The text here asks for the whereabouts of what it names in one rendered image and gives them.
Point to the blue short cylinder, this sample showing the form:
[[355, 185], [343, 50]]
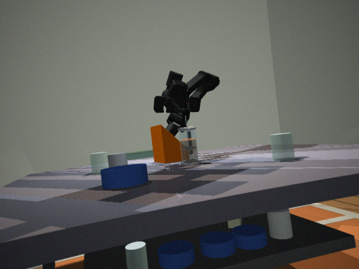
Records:
[[249, 236], [124, 176], [176, 254], [217, 244]]

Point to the glass french press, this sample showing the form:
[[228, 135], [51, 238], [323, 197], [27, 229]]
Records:
[[188, 143]]

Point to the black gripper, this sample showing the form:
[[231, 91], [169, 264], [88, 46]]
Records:
[[175, 103]]

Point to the dark grey shelf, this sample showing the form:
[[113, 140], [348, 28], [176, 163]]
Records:
[[310, 239]]

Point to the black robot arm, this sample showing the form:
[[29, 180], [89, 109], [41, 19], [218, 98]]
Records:
[[202, 83]]

